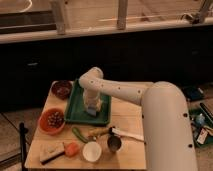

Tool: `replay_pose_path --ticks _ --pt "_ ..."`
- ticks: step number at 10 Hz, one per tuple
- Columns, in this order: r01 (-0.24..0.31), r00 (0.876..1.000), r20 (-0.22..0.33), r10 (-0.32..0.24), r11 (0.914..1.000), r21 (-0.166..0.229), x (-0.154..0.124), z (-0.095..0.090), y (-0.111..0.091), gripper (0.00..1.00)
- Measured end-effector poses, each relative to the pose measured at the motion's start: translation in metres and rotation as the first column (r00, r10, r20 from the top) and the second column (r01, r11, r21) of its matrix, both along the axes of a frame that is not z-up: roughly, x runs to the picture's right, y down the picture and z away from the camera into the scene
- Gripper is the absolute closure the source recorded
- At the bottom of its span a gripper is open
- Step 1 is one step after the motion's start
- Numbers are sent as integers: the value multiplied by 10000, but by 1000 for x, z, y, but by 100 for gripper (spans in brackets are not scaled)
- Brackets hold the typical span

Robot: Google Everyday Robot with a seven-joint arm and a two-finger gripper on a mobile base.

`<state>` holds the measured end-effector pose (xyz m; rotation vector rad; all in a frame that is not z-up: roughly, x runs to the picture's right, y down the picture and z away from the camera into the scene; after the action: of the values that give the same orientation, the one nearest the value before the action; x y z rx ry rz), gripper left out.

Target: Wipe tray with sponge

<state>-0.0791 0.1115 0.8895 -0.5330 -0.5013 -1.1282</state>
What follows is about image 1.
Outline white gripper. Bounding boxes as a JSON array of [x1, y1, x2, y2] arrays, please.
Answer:
[[83, 89, 102, 112]]

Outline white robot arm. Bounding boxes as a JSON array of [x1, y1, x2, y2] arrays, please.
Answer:
[[79, 67, 198, 171]]

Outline green plastic tray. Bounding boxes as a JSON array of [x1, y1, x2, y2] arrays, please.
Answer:
[[64, 80, 111, 126]]

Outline dark red bowl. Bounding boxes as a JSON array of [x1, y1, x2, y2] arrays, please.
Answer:
[[51, 80, 72, 100]]

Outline green cucumber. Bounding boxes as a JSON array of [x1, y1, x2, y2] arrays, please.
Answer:
[[72, 127, 88, 143]]

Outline orange bowl with nuts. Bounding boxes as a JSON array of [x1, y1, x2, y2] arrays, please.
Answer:
[[38, 108, 65, 135]]

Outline metal cup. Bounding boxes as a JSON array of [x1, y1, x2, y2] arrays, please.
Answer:
[[107, 136, 122, 153]]

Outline orange carrot piece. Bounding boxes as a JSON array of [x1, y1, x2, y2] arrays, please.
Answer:
[[65, 142, 80, 157]]

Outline green crate with items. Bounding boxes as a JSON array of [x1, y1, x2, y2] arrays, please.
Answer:
[[189, 103, 213, 148]]

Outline knife with black handle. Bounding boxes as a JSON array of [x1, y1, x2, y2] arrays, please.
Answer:
[[109, 127, 144, 142]]

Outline black stand post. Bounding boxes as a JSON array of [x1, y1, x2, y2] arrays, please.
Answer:
[[19, 122, 28, 171]]

